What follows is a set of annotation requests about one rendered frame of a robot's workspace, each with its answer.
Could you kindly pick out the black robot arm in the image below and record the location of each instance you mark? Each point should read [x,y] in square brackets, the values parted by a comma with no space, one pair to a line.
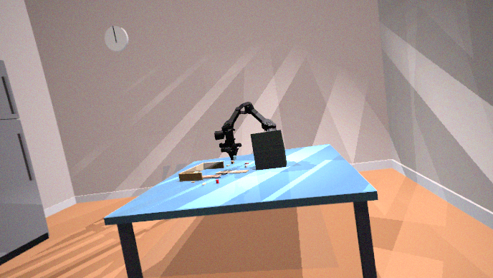
[228,127]

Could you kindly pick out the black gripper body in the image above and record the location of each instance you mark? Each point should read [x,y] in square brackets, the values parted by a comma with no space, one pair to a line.
[230,145]

